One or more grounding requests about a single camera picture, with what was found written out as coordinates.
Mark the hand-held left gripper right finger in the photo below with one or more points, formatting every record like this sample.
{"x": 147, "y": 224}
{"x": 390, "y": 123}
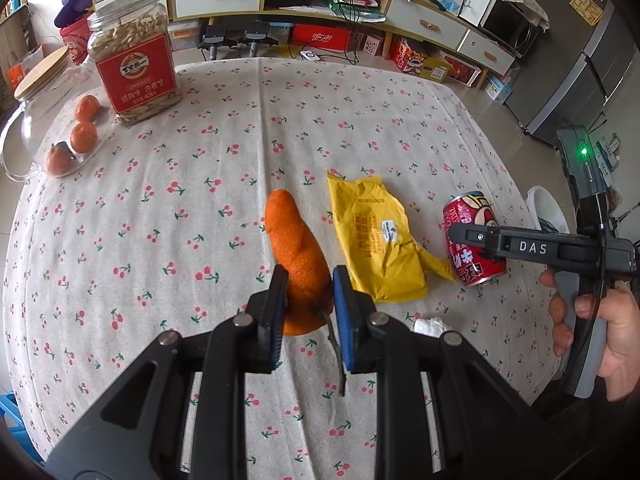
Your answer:
{"x": 344, "y": 320}

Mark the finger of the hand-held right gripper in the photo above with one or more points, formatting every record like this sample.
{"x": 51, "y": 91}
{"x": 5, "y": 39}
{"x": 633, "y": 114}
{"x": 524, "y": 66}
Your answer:
{"x": 475, "y": 237}

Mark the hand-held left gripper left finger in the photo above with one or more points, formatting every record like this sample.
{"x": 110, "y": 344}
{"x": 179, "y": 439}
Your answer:
{"x": 276, "y": 310}

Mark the red drink can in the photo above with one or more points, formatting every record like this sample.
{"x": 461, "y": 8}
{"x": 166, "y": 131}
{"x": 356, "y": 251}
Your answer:
{"x": 467, "y": 210}

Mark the white plastic bin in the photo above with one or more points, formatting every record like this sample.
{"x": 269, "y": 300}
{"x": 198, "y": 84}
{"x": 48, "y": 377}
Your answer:
{"x": 542, "y": 205}

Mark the orange peel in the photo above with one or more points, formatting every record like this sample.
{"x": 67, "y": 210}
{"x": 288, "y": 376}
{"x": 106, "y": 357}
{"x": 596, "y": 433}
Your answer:
{"x": 295, "y": 240}

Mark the person's right hand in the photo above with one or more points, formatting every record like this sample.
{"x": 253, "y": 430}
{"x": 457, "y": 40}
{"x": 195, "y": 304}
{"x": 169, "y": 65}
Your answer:
{"x": 620, "y": 340}

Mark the yellow crumpled wrapper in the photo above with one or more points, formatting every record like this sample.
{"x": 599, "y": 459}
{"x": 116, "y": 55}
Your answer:
{"x": 380, "y": 240}

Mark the white crumpled tissue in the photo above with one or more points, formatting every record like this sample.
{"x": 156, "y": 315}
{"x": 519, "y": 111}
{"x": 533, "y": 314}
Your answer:
{"x": 432, "y": 326}

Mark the grey refrigerator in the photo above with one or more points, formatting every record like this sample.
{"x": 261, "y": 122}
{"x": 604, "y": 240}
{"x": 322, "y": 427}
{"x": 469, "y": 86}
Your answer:
{"x": 565, "y": 75}

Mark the black microwave oven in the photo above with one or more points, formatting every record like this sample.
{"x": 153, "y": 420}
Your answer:
{"x": 507, "y": 25}

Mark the red cardboard box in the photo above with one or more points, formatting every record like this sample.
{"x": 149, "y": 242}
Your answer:
{"x": 320, "y": 37}

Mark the small orange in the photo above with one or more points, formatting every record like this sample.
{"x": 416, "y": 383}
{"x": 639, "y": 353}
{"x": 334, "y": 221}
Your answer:
{"x": 83, "y": 136}
{"x": 86, "y": 108}
{"x": 60, "y": 160}

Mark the seed jar with red label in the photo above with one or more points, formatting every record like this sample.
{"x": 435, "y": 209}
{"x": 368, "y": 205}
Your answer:
{"x": 135, "y": 60}

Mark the glass jar with wooden lid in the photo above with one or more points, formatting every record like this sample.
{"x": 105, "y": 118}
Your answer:
{"x": 35, "y": 95}

